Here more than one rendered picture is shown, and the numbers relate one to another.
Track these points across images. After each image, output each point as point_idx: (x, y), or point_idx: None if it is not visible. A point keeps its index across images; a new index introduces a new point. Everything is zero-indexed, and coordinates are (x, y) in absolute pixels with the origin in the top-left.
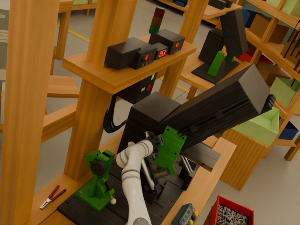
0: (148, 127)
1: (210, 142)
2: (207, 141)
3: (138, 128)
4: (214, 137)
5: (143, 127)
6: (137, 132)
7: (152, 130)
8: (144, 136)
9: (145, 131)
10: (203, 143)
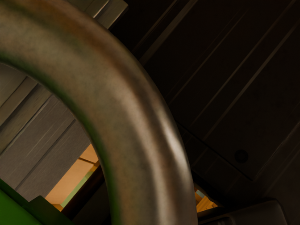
0: (268, 133)
1: (54, 193)
2: (57, 186)
3: (269, 32)
4: (67, 195)
5: (274, 78)
6: (232, 12)
7: (239, 162)
8: (187, 64)
9: (232, 88)
10: (54, 186)
